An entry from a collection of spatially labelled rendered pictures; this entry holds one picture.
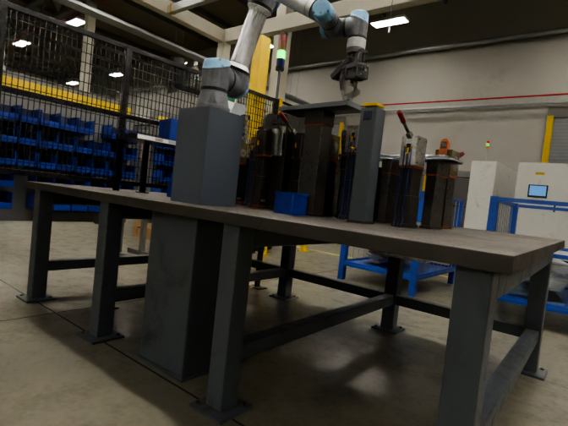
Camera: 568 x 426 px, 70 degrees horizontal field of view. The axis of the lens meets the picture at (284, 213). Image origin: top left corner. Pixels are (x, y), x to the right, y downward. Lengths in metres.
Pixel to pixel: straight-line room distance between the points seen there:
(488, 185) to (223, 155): 8.43
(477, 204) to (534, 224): 1.14
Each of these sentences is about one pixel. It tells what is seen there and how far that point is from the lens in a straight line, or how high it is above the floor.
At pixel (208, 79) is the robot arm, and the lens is 1.81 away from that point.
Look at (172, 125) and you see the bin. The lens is 2.55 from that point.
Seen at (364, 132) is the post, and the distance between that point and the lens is 1.60.
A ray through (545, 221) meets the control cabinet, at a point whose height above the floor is 0.82.
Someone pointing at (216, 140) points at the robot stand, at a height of 0.97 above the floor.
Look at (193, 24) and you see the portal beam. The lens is 7.16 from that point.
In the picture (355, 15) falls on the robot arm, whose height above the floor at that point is 1.51.
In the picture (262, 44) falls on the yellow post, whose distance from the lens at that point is 3.40.
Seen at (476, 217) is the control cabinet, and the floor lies 0.76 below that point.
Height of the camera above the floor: 0.77
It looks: 2 degrees down
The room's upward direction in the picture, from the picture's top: 6 degrees clockwise
